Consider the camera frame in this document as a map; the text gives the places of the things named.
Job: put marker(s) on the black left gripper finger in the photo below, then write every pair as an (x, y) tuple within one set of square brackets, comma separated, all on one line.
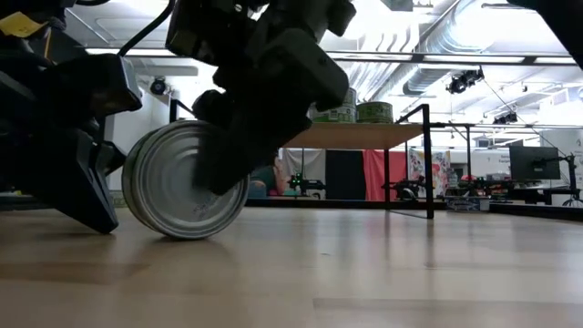
[(109, 157), (77, 182)]

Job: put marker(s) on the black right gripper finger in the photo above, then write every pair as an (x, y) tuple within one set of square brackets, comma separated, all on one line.
[(209, 107), (246, 136)]

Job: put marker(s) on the olive green seafood can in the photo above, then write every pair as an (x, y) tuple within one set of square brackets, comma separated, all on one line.
[(375, 120), (375, 109)]

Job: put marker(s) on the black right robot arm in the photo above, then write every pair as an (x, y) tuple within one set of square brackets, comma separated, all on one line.
[(560, 23)]

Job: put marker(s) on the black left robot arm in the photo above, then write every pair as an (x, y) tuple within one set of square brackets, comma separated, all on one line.
[(23, 114)]

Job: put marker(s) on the black background robot arm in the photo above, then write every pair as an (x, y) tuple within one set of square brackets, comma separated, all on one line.
[(473, 184), (305, 183), (405, 191)]

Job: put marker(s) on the wooden shelf black metal legs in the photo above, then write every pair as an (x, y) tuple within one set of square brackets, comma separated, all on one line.
[(364, 136)]

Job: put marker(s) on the person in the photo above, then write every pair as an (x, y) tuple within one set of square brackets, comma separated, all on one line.
[(268, 180)]

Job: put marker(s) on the black round ceiling lamp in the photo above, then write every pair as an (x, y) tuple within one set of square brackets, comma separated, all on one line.
[(158, 86)]

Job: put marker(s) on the grey hanging cloth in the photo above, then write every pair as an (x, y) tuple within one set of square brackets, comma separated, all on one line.
[(314, 161)]

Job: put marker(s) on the yellow paper tag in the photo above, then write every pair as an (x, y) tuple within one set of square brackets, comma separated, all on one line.
[(20, 25)]

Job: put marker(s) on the black curtain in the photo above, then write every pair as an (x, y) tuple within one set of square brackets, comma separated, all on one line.
[(344, 175)]

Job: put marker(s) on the red curtain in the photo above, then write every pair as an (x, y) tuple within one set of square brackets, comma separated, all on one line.
[(374, 175)]

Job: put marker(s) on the overhead LED light bar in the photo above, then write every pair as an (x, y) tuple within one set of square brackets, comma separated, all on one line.
[(455, 58)]

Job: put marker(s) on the black track light cluster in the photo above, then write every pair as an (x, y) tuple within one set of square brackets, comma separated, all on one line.
[(462, 82)]

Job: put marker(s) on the colourful printed poster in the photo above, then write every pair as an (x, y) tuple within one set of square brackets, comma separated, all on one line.
[(439, 159)]

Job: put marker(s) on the black ceiling spotlight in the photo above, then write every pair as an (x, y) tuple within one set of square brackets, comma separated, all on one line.
[(505, 118)]

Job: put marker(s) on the black computer monitor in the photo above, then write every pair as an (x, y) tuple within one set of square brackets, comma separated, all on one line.
[(535, 163)]

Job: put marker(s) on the black table edge rail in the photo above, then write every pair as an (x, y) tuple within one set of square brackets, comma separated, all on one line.
[(355, 204)]

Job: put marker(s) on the silver ventilation duct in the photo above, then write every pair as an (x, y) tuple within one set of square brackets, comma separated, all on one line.
[(423, 79)]

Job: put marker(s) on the black background metal frame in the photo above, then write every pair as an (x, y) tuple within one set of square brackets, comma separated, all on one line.
[(469, 155)]

